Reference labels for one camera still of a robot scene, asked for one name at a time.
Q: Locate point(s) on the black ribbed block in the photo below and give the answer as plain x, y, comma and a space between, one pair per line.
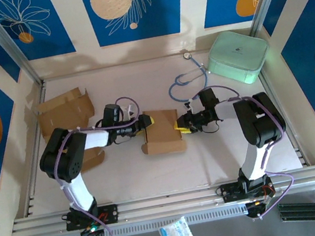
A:
301, 212

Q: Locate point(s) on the aluminium front rail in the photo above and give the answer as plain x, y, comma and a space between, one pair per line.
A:
171, 204

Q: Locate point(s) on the aluminium side rail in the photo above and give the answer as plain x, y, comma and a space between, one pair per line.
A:
265, 83
40, 94

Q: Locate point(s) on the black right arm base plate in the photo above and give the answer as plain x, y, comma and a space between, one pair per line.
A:
229, 192

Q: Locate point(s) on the blue stethoscope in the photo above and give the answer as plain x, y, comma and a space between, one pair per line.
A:
186, 56

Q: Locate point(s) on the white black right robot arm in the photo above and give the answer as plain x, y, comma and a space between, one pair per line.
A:
259, 119

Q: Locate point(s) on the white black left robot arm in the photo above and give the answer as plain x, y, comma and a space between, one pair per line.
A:
64, 156

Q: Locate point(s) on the brown cardboard box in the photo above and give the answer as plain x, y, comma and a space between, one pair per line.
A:
64, 114
162, 129

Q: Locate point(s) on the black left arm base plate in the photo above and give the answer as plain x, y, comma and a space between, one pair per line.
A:
109, 213

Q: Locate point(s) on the mint green zip case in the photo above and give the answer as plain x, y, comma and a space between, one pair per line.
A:
237, 54

